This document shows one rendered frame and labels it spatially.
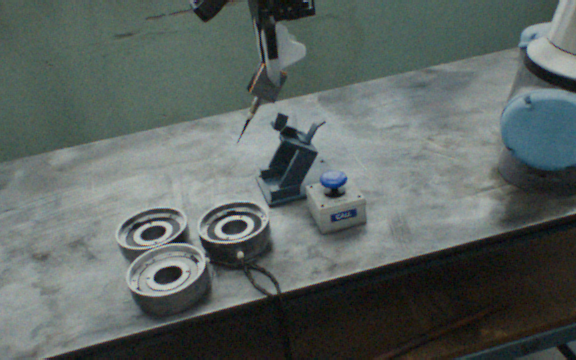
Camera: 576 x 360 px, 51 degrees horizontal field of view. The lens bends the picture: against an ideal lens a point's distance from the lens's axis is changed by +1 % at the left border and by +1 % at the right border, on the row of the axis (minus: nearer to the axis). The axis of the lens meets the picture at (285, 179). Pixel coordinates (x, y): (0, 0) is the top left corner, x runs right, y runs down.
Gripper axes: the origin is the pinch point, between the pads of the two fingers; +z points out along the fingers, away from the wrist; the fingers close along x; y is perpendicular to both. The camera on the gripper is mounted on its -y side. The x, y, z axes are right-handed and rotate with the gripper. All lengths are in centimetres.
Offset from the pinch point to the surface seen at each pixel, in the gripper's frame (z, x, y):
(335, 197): 15.4, -13.4, 4.6
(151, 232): 18.1, -6.2, -22.7
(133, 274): 16.8, -17.0, -25.5
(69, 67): 38, 149, -48
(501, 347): 47, -22, 28
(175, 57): 43, 149, -9
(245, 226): 18.1, -10.9, -9.0
